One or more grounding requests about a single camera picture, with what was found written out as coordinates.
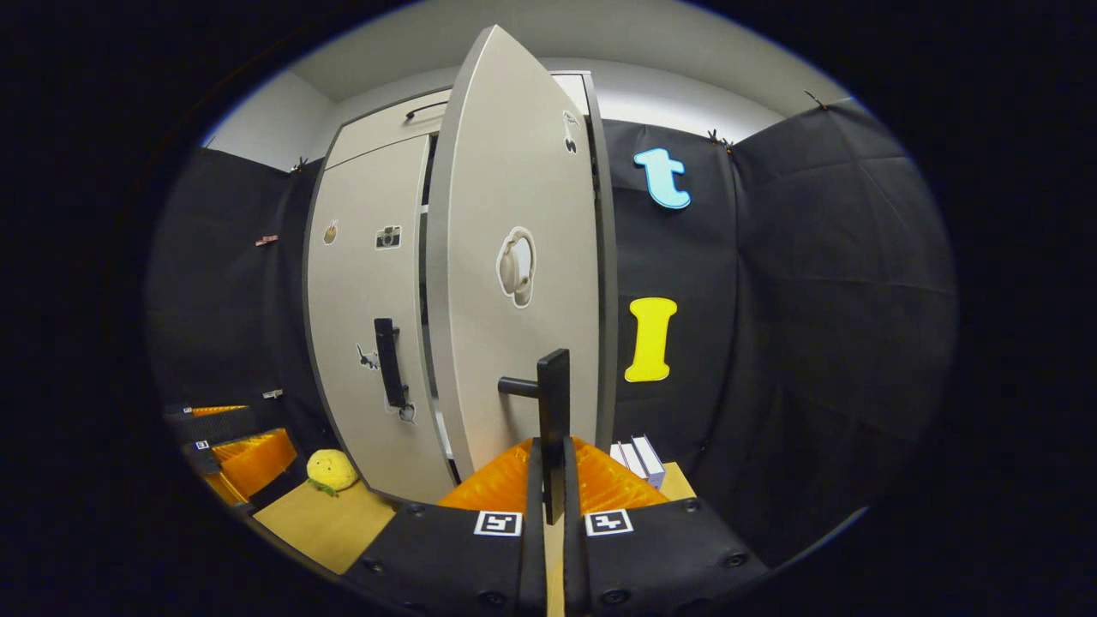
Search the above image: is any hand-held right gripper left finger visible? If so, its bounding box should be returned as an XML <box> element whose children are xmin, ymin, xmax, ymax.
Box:
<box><xmin>343</xmin><ymin>437</ymin><xmax>547</xmax><ymax>617</ymax></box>

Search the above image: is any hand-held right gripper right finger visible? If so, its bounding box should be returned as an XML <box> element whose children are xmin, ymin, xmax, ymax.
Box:
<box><xmin>561</xmin><ymin>435</ymin><xmax>768</xmax><ymax>617</ymax></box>

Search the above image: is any black door handle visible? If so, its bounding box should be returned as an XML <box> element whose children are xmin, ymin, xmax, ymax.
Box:
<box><xmin>499</xmin><ymin>348</ymin><xmax>572</xmax><ymax>525</ymax></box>
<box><xmin>374</xmin><ymin>318</ymin><xmax>409</xmax><ymax>410</ymax></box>

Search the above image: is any beige cabinet door camera sticker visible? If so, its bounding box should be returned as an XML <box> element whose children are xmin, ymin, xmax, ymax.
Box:
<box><xmin>306</xmin><ymin>135</ymin><xmax>455</xmax><ymax>505</ymax></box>

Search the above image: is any grey double-door shoe cabinet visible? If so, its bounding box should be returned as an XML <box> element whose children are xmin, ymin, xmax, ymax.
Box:
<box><xmin>302</xmin><ymin>70</ymin><xmax>620</xmax><ymax>506</ymax></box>

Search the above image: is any beige cabinet door headphone sticker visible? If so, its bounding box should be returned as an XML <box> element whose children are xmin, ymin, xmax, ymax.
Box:
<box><xmin>426</xmin><ymin>24</ymin><xmax>602</xmax><ymax>481</ymax></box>

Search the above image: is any beige cabinet drawer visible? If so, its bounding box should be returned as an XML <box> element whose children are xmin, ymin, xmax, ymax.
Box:
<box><xmin>324</xmin><ymin>73</ymin><xmax>592</xmax><ymax>171</ymax></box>

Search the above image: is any yellow plush toy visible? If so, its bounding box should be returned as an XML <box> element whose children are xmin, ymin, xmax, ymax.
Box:
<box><xmin>306</xmin><ymin>448</ymin><xmax>361</xmax><ymax>498</ymax></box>

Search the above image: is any black backdrop cloth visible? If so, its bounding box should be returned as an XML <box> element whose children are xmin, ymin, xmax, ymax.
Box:
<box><xmin>146</xmin><ymin>96</ymin><xmax>959</xmax><ymax>566</ymax></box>

